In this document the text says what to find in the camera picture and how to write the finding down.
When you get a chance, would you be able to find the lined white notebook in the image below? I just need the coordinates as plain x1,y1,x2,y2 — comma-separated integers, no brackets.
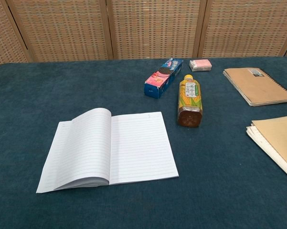
35,107,180,194

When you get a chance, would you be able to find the brown spiral-bound notebook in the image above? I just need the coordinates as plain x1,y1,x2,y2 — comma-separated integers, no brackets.
223,67,287,107

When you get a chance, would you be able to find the tan cover paper notebook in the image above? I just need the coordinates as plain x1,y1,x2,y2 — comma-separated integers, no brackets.
245,114,287,183

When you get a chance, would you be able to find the blue pink cookie box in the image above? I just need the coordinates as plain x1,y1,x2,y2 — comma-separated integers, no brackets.
144,58,184,100

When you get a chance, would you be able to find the yellow tea bottle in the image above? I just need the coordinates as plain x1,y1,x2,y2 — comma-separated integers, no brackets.
177,74,203,128

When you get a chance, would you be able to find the pink white tissue pack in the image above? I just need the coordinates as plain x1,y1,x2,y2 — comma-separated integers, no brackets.
189,59,213,72

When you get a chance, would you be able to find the woven folding screen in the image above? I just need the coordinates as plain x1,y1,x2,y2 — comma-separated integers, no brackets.
0,0,287,70

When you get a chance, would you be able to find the teal table cloth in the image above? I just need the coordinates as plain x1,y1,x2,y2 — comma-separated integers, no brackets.
0,56,287,229

